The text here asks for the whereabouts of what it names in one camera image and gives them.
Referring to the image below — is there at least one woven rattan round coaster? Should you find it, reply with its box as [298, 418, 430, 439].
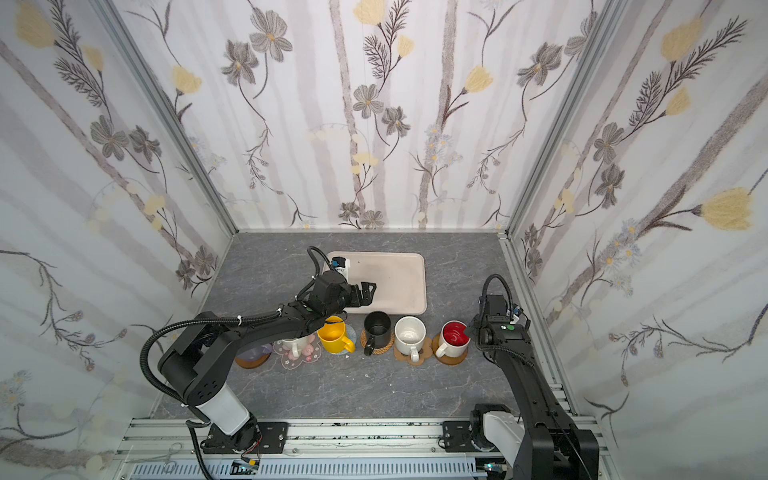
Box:
[360, 331, 395, 356]

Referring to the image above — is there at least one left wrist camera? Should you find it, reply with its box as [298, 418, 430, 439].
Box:
[331, 256, 349, 279]

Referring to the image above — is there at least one yellow mug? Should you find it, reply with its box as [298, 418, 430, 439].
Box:
[317, 316, 356, 355]

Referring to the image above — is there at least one plain white mug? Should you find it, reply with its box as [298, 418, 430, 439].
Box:
[281, 335, 315, 361]

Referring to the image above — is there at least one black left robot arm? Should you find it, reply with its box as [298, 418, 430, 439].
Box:
[140, 270, 377, 453]

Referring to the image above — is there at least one pink flower coaster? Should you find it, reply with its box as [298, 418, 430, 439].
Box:
[272, 334, 323, 370]

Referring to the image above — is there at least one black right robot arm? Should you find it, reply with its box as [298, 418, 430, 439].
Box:
[471, 294, 600, 479]

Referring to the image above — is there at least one black mug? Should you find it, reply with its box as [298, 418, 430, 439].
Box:
[361, 311, 392, 356]

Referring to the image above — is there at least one grey blue round coaster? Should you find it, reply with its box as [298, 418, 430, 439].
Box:
[345, 325, 358, 353]

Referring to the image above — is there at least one white mug red inside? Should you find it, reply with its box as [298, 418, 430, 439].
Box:
[437, 320, 470, 357]

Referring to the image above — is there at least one dark brown round coaster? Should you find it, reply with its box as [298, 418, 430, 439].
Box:
[235, 354, 270, 370]

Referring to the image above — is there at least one beige plastic tray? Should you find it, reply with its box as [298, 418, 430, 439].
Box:
[329, 251, 427, 316]

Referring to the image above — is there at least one white speckled mug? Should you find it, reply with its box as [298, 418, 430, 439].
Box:
[394, 316, 427, 364]

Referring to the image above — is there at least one brown paw shaped coaster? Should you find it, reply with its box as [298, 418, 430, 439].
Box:
[394, 337, 433, 367]

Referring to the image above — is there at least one purple mug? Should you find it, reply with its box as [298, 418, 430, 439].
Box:
[238, 344, 273, 360]

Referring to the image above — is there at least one brown round wooden coaster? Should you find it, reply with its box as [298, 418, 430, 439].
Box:
[431, 336, 469, 366]

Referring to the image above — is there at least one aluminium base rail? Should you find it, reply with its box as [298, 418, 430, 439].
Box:
[105, 418, 508, 479]

